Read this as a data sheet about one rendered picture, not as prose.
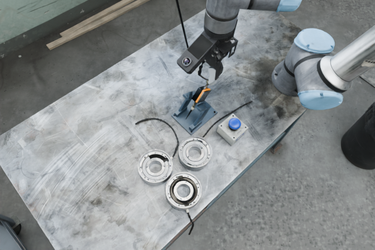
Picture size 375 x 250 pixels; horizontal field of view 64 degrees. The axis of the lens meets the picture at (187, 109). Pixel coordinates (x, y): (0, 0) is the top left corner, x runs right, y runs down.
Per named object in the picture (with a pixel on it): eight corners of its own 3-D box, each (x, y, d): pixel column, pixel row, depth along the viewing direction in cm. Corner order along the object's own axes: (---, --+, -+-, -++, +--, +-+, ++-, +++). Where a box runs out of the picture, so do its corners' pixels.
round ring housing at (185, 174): (162, 179, 91) (162, 175, 88) (196, 173, 93) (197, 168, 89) (169, 214, 86) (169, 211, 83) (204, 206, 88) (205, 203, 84)
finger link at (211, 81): (228, 81, 89) (230, 57, 81) (215, 92, 86) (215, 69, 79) (220, 76, 90) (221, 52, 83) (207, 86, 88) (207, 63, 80)
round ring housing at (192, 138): (202, 177, 92) (204, 173, 89) (172, 163, 94) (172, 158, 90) (215, 148, 97) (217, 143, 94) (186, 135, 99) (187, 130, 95)
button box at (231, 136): (231, 146, 98) (234, 140, 94) (216, 131, 100) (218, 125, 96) (248, 131, 101) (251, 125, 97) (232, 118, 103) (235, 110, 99)
